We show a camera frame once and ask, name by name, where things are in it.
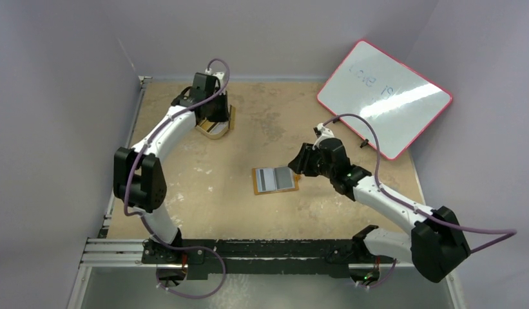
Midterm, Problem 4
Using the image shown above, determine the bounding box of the grey card with stripe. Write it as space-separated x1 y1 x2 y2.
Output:
255 168 277 193

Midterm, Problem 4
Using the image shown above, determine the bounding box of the orange leather card holder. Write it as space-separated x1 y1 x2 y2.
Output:
252 166 300 195

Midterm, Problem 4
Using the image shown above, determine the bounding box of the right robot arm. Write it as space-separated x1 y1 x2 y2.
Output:
288 138 471 283

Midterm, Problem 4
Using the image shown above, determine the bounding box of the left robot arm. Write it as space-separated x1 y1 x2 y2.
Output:
113 69 229 263

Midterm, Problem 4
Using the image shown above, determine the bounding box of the beige oval card tray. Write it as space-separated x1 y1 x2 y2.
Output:
195 106 236 140

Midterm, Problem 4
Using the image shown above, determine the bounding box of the pink framed whiteboard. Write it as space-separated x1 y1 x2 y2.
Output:
316 40 452 160

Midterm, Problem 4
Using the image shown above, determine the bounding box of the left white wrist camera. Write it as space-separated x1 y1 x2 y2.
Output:
205 69 227 89

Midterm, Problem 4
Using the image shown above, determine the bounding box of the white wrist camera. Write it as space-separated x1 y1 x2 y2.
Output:
313 123 335 144
205 69 227 89

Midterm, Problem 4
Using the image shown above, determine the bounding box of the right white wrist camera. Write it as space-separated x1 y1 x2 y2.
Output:
313 123 335 144

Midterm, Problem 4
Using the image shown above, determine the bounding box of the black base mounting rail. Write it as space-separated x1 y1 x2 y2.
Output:
141 238 395 280

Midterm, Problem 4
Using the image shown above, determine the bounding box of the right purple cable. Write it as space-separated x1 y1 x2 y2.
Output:
322 113 517 254

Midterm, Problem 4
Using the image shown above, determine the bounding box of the aluminium table frame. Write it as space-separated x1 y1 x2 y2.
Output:
68 82 465 308

